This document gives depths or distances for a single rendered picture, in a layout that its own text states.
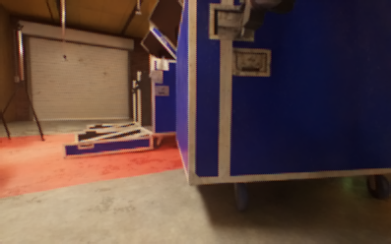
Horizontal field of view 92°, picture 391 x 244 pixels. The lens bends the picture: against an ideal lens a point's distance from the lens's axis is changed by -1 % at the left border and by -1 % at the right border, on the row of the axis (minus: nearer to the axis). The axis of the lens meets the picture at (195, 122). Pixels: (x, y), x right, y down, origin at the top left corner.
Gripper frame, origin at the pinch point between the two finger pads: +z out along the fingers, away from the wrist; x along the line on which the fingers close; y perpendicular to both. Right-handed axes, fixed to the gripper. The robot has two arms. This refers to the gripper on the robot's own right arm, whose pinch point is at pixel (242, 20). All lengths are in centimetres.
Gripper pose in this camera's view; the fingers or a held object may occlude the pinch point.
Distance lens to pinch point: 80.0
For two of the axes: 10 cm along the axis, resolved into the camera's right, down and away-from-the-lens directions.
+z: -1.4, -0.8, 9.9
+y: -9.8, -1.6, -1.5
